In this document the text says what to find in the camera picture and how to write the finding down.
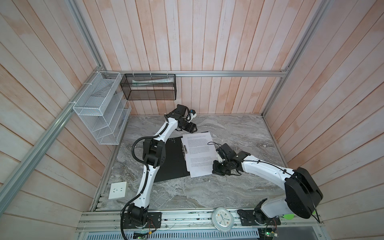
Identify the white wire mesh shelf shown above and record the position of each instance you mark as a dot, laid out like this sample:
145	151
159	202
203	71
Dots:
103	109

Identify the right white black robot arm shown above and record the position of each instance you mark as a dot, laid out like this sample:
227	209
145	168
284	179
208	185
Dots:
302	194

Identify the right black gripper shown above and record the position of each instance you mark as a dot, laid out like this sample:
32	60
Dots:
215	170

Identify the white printed paper stack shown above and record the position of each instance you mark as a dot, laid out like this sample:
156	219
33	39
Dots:
201	154

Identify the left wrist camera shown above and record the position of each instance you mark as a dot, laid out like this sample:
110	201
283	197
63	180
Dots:
192	114

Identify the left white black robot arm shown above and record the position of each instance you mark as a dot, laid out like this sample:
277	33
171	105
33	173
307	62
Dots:
151	152

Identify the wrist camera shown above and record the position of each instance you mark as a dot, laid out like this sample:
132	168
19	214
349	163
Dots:
192	114
225	152

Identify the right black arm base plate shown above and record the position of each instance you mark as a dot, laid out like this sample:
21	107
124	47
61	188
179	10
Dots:
249	217

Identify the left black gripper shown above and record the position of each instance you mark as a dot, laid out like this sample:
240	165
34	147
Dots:
190	128

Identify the black mesh wall basket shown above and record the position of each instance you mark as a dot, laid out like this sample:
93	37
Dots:
151	87

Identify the metal folder clip bar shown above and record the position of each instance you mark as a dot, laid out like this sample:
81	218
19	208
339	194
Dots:
185	148

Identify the blue black file folder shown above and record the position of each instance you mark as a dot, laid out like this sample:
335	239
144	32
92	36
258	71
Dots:
175	163

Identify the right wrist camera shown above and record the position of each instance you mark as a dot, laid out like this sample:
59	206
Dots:
225	152

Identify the aluminium front rail frame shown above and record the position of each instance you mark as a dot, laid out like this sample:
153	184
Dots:
196	224

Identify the white round clock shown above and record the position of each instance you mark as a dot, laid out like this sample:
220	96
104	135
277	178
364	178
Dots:
222	219

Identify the white wall socket plate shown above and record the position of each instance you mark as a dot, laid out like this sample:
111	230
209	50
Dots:
118	190

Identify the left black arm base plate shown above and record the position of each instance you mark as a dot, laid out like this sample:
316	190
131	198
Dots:
153	221

